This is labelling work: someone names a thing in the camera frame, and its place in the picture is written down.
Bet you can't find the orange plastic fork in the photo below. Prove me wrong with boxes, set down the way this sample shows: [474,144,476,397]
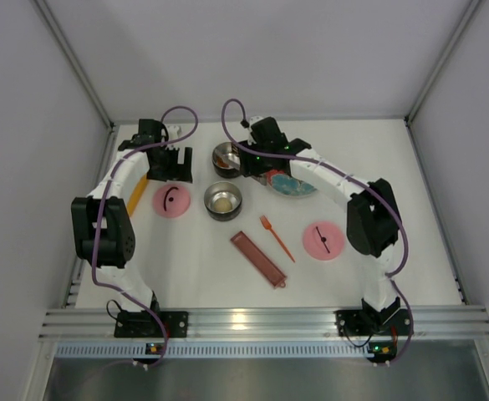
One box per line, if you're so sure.
[260,215,296,263]

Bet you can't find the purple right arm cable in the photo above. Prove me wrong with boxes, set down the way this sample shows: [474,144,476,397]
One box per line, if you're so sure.
[221,98,415,367]

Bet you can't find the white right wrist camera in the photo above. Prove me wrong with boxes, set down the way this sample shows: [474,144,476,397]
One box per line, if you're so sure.
[241,115,264,138]

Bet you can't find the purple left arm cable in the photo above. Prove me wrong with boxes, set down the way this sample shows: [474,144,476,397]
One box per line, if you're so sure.
[84,104,199,368]

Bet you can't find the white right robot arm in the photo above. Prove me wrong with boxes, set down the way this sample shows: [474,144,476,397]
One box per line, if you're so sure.
[232,139,407,315]

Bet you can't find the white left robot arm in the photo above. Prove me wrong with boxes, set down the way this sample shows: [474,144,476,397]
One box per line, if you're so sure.
[71,140,193,312]

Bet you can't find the aluminium front rail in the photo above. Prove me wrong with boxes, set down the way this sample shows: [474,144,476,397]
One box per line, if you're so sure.
[38,305,489,342]

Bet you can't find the dark red cutlery tray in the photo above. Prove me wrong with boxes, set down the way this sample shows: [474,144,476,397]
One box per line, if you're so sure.
[230,231,287,288]

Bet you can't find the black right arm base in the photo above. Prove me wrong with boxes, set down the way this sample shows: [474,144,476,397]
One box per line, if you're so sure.
[334,308,411,338]

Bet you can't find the pink lid with black handle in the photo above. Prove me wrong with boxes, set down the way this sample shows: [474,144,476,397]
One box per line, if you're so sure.
[303,221,345,261]
[152,184,191,219]

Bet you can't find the beige round food ball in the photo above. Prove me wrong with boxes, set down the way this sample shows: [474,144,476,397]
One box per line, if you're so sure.
[212,197,233,213]

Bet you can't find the orange food pieces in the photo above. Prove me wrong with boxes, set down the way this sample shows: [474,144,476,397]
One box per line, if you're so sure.
[215,160,232,170]

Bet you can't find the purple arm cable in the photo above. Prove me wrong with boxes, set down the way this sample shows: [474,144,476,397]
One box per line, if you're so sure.
[221,98,415,367]
[84,104,199,368]

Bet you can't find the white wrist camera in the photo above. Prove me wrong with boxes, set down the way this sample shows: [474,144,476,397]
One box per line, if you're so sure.
[241,115,264,138]
[162,124,182,145]

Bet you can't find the black steel lunch bowl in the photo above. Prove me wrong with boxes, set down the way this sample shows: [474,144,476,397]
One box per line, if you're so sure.
[203,181,242,221]
[211,141,245,180]

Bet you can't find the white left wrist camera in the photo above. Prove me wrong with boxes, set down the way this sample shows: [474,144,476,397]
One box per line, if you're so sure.
[162,124,182,145]

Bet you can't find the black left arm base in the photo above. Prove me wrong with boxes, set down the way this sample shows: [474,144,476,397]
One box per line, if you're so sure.
[114,311,189,338]

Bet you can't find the red patterned ceramic plate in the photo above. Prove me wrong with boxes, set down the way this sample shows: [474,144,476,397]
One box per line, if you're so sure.
[265,170,317,198]

